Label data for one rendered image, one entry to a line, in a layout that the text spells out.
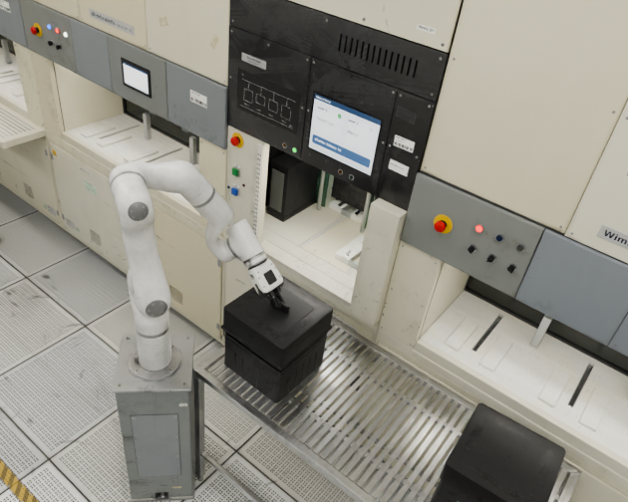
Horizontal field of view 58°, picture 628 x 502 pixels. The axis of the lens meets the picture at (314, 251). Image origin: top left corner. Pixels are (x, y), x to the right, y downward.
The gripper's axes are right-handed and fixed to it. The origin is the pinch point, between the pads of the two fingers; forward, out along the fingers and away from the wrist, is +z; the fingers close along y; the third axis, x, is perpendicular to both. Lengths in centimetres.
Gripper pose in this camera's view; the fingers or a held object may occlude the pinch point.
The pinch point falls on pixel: (278, 301)
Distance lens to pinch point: 202.4
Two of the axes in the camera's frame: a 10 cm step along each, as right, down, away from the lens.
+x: -6.3, 2.4, 7.4
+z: 4.7, 8.8, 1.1
